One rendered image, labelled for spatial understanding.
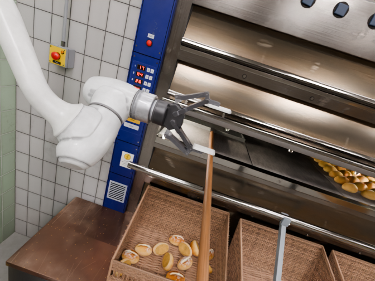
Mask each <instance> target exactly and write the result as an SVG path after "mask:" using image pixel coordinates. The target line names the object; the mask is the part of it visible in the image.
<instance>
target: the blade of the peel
mask: <svg viewBox="0 0 375 281"><path fill-rule="evenodd" d="M184 123H187V124H190V125H193V126H196V127H199V128H202V129H205V130H208V131H210V128H211V127H212V128H215V131H214V132H215V133H217V134H220V135H223V136H226V137H229V138H232V139H235V140H238V141H241V142H245V140H246V139H245V138H244V136H243V134H242V133H238V132H235V131H233V130H229V131H226V130H225V129H226V128H224V127H221V126H218V125H215V124H212V123H209V122H206V121H203V120H200V119H197V118H194V117H191V116H188V115H185V118H184Z"/></svg>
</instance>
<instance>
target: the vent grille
mask: <svg viewBox="0 0 375 281"><path fill-rule="evenodd" d="M126 190H127V186H126V185H123V184H121V183H118V182H114V181H112V180H110V182H109V187H108V193H107V198H111V199H113V200H116V201H119V202H122V203H124V198H125V195H126Z"/></svg>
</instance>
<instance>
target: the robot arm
mask: <svg viewBox="0 0 375 281"><path fill-rule="evenodd" d="M0 45H1V47H2V50H3V52H4V54H5V56H6V59H7V61H8V63H9V65H10V68H11V70H12V72H13V74H14V76H15V79H16V81H17V83H18V86H19V87H20V89H21V91H22V93H23V95H24V96H25V98H26V99H27V101H28V102H29V103H30V104H31V106H32V107H33V108H34V109H35V110H36V111H37V112H38V113H39V114H40V115H41V116H42V117H43V118H44V119H45V120H47V121H48V122H49V123H50V125H51V126H52V129H53V133H54V136H55V137H56V138H57V139H58V142H59V143H58V144H57V146H56V156H57V159H58V160H59V162H60V163H61V164H62V165H64V166H66V167H69V168H72V169H76V170H85V169H87V168H89V167H91V166H93V165H95V164H96V163H98V162H99V161H100V160H101V159H102V158H103V156H104V155H105V154H106V153H107V151H108V149H109V148H110V147H111V145H112V144H113V142H114V140H115V138H116V136H117V134H118V131H119V129H120V127H121V126H122V124H123V123H124V122H125V121H126V120H127V119H128V118H132V119H134V120H138V121H140V122H144V123H147V124H148V123H150V122H152V123H154V124H157V125H160V126H163V127H165V128H167V130H166V132H165V134H164V138H166V139H169V140H170V141H171V142H173V144H174V145H175V146H177V147H178V149H179V150H181V151H182V152H183V153H184V154H185V155H186V156H188V155H189V153H190V152H196V153H199V154H202V153H203V152H204V153H207V154H211V155H213V156H214V155H215V150H213V149H210V148H207V147H203V146H201V145H198V144H195V143H194V145H192V143H191V142H190V140H189V139H188V137H187V136H186V134H185V132H184V131H183V129H182V127H181V126H182V125H183V122H184V118H185V113H186V112H188V111H190V110H193V109H195V108H198V107H200V106H202V105H205V104H208V105H207V106H208V107H210V108H213V109H216V110H220V111H222V112H225V113H228V114H231V110H230V109H227V108H224V107H221V106H220V102H218V101H215V100H211V99H210V97H209V92H208V91H205V92H200V93H193V94H186V95H182V94H176V95H175V102H174V103H170V102H168V101H164V100H161V99H159V100H158V97H157V95H154V94H151V93H148V92H145V91H143V90H140V89H137V88H135V87H134V86H133V85H131V84H129V83H126V82H124V81H121V80H117V79H113V78H110V77H104V76H93V77H91V78H89V79H88V80H87V81H86V82H85V84H84V86H83V98H84V99H85V101H86V102H87V103H88V104H89V105H88V106H85V105H83V104H82V103H81V104H70V103H67V102H65V101H63V100H62V99H60V98H59V97H58V96H57V95H56V94H55V93H54V92H53V91H52V90H51V89H50V87H49V85H48V84H47V81H46V79H45V77H44V74H43V72H42V69H41V66H40V64H39V61H38V59H37V56H36V53H35V51H34V48H33V45H32V42H31V40H30V37H29V35H28V32H27V29H26V26H25V24H24V21H23V19H22V16H21V14H20V12H19V10H18V8H17V6H16V4H15V2H14V0H0ZM203 97H205V99H203V100H201V101H199V102H196V103H194V104H191V105H188V106H185V107H183V108H181V106H180V105H179V104H178V102H181V101H182V100H188V99H195V98H203ZM172 129H175V130H176V132H177V134H179V136H180V137H181V139H182V141H183V142H184V143H185V145H186V146H185V145H184V144H182V143H181V142H180V141H179V140H178V139H177V138H176V137H175V136H174V135H173V134H172V132H171V131H170V130H172Z"/></svg>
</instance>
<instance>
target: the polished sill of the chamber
mask: <svg viewBox="0 0 375 281"><path fill-rule="evenodd" d="M155 142H156V143H159V144H162V145H165V146H168V147H170V148H173V149H177V150H179V149H178V147H177V146H175V145H174V144H173V142H171V141H170V140H169V139H166V138H164V135H162V134H158V135H157V136H156V139H155ZM179 151H180V150H179ZM189 154H191V155H193V156H197V157H200V158H203V159H206V160H207V159H208V154H207V153H204V152H203V153H202V154H199V153H196V152H190V153H189ZM213 162H214V163H217V164H221V165H223V166H226V167H229V168H232V169H235V170H237V171H241V172H244V173H247V174H249V175H253V176H256V177H258V178H261V179H264V180H267V181H270V182H273V183H276V184H279V185H281V186H285V187H288V188H291V189H293V190H296V191H300V192H302V193H305V194H308V195H311V196H314V197H317V198H320V199H323V200H325V201H329V202H332V203H334V204H337V205H340V206H344V207H346V208H349V209H352V210H355V211H358V212H361V213H364V214H367V215H369V216H373V217H375V207H373V206H371V205H367V204H364V203H362V202H359V201H356V200H352V199H350V198H347V197H344V196H341V195H338V194H336V193H332V192H329V191H326V190H323V189H320V188H318V187H315V186H312V185H308V184H306V183H303V182H300V181H297V180H294V179H292V178H288V177H285V176H282V175H279V174H276V173H273V172H270V171H268V170H265V169H262V168H259V167H256V166H253V165H250V164H247V163H244V162H241V161H238V160H236V159H232V158H229V157H226V156H223V155H221V154H217V153H215V155H214V156H213Z"/></svg>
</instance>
